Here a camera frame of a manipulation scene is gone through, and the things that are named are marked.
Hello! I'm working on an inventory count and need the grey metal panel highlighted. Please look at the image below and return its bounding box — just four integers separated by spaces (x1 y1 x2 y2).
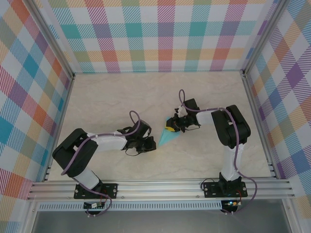
31 210 292 233

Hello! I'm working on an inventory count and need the dark circuit board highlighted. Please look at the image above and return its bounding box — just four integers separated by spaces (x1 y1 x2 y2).
84 201 105 210

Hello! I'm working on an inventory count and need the long aluminium base rail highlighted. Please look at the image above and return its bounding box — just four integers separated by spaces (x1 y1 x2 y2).
26 178 296 202

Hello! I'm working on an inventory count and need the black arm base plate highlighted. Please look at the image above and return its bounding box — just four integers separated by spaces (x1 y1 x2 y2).
203 182 247 199
74 183 119 200

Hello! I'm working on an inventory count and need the white slotted cable tray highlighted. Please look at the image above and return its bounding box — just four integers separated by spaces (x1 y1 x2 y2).
38 203 223 212

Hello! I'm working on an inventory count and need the thin black wire loop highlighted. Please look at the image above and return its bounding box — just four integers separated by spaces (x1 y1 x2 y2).
200 178 216 193

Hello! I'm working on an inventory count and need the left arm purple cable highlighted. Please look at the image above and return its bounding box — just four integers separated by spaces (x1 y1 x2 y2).
60 110 146 218

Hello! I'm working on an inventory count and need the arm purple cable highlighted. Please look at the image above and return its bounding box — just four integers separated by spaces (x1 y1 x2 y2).
178 89 258 216
60 110 146 218

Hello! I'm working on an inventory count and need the aluminium table side rail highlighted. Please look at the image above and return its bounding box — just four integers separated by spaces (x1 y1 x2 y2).
242 70 279 180
42 74 76 183

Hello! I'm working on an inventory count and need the aluminium frame post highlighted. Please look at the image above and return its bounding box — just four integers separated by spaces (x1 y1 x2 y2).
242 0 290 76
23 0 76 81

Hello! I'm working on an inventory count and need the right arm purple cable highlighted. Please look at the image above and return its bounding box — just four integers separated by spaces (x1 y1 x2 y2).
178 89 258 216

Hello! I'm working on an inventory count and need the aluminium frame strut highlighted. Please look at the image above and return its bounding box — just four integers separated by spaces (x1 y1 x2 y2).
282 199 300 233
22 200 41 233

